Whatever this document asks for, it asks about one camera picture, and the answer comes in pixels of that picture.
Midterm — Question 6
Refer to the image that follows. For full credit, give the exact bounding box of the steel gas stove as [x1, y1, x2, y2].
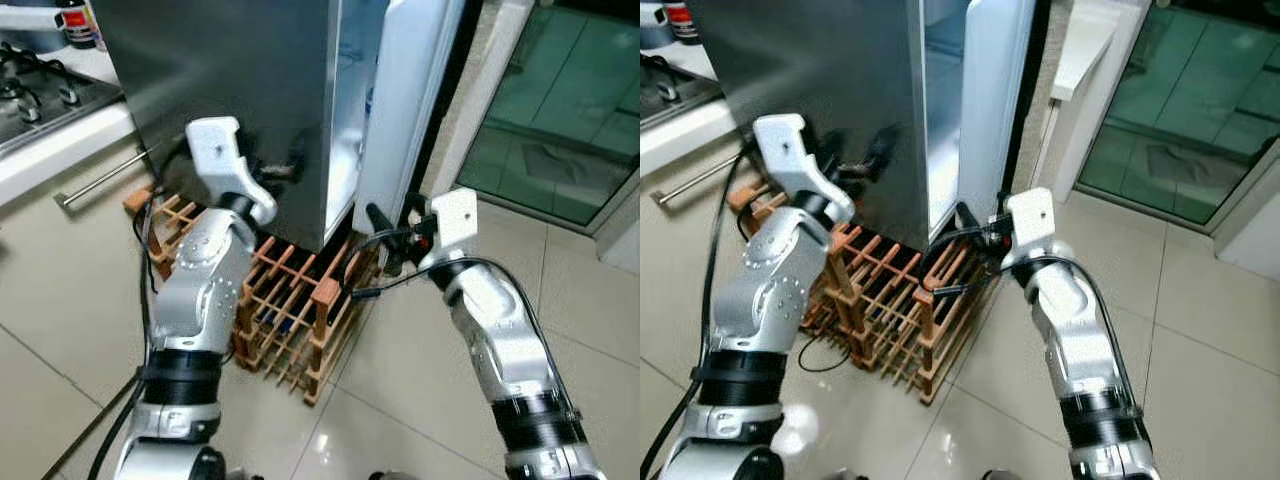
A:
[640, 55, 723, 129]
[0, 42, 126, 159]

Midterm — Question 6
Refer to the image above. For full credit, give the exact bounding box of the thin black floor cable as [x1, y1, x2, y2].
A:
[797, 335, 853, 375]

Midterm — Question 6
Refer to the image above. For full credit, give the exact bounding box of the red labelled bottle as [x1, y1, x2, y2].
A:
[55, 0, 104, 51]
[660, 0, 703, 46]

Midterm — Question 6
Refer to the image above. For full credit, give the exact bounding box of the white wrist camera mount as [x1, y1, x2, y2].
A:
[1000, 188, 1059, 271]
[418, 188, 479, 273]
[185, 116, 279, 227]
[752, 112, 857, 227]

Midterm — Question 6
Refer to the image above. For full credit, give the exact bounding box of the metal drawer handle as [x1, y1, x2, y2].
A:
[55, 148, 161, 211]
[655, 150, 749, 207]

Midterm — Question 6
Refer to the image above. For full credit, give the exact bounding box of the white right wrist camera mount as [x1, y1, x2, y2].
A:
[1000, 188, 1059, 271]
[418, 188, 479, 273]

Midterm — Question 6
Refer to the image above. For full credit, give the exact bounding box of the silver mini fridge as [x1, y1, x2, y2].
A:
[688, 0, 966, 253]
[88, 0, 391, 254]

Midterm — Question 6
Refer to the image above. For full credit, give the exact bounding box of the wooden wine rack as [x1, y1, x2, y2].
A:
[123, 185, 386, 408]
[728, 180, 1003, 408]

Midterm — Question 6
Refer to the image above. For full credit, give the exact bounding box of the glass sliding door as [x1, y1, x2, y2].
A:
[1075, 0, 1280, 281]
[455, 0, 641, 273]

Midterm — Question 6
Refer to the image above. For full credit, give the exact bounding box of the white kitchen counter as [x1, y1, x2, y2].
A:
[640, 40, 746, 179]
[0, 40, 141, 209]

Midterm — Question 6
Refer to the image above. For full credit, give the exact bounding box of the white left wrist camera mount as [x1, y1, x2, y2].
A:
[185, 116, 279, 227]
[752, 112, 857, 227]

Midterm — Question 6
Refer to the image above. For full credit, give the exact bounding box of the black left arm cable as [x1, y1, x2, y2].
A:
[640, 140, 761, 480]
[85, 140, 191, 480]

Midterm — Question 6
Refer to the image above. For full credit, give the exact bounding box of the mini fridge door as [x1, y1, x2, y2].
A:
[952, 0, 1038, 223]
[352, 0, 468, 239]

